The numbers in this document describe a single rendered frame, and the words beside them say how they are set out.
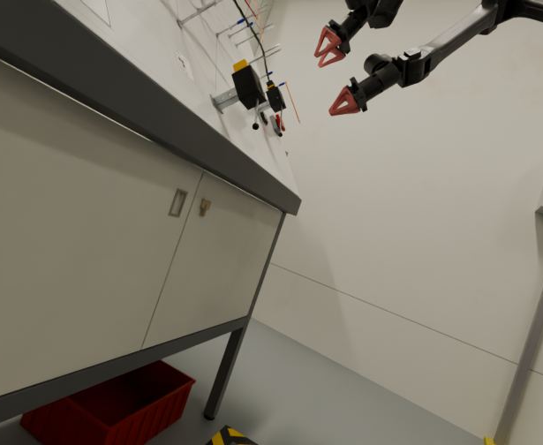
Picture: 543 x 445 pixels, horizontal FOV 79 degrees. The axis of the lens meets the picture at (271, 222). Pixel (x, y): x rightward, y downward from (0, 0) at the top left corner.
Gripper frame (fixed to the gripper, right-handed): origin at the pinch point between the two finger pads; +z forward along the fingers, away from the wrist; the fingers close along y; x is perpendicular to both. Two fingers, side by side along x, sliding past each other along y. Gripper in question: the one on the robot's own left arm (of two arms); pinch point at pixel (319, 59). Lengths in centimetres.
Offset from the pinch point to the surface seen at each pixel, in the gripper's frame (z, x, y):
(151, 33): 29, 8, 54
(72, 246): 57, 26, 58
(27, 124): 45, 20, 68
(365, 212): 14, 21, -153
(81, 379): 78, 37, 48
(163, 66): 31, 13, 53
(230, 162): 36, 20, 32
